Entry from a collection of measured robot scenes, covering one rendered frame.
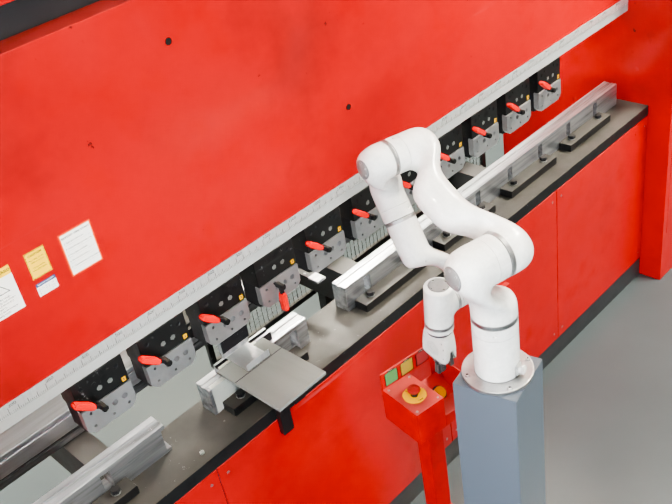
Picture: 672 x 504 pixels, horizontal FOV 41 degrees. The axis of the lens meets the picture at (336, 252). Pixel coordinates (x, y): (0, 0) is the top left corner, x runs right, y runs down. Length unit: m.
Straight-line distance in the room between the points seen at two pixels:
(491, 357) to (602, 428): 1.42
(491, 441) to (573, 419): 1.25
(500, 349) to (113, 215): 1.00
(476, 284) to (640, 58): 2.01
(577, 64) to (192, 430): 2.38
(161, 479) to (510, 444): 0.94
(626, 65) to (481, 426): 1.99
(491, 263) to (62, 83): 1.04
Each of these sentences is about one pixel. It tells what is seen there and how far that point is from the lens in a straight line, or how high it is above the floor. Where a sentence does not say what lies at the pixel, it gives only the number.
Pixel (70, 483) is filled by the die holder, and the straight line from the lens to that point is 2.47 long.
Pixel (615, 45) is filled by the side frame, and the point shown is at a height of 1.11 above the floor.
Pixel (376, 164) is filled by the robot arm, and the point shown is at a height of 1.54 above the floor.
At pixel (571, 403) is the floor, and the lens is 3.77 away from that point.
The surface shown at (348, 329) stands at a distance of 2.81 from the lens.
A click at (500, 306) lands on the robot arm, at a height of 1.27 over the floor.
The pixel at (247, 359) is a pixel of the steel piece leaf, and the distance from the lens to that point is 2.58.
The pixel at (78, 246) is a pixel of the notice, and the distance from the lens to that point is 2.12.
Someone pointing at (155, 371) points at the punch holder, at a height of 1.16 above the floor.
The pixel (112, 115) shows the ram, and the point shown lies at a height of 1.85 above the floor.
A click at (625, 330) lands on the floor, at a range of 4.12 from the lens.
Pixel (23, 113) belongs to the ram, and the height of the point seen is 1.94.
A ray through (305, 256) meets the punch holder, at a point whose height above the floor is 1.17.
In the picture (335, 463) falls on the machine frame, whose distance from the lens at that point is 2.94.
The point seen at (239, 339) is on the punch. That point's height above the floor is 1.04.
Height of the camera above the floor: 2.63
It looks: 34 degrees down
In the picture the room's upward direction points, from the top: 10 degrees counter-clockwise
